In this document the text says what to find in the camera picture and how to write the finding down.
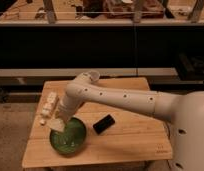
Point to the green ceramic bowl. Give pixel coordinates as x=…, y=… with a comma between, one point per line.
x=71, y=139

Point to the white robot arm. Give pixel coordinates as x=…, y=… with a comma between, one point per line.
x=185, y=112

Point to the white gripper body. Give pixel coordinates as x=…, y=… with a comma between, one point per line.
x=67, y=107

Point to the black rectangular block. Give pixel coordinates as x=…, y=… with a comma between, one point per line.
x=103, y=124

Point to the white sponge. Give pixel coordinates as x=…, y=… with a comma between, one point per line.
x=57, y=125

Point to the translucent plastic cup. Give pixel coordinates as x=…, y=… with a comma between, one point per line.
x=94, y=75

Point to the wooden folding table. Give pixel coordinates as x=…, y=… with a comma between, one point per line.
x=132, y=138

